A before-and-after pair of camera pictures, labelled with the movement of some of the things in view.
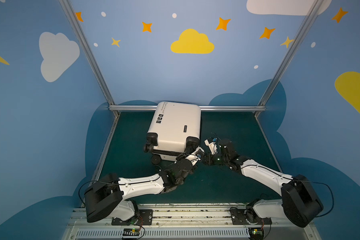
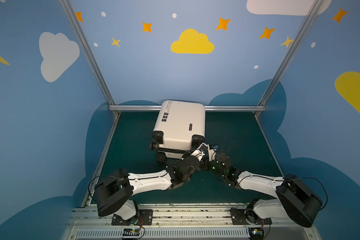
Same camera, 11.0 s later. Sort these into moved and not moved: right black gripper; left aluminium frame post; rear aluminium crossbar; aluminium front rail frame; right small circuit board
Moved: right black gripper
Not moved: rear aluminium crossbar; left aluminium frame post; right small circuit board; aluminium front rail frame
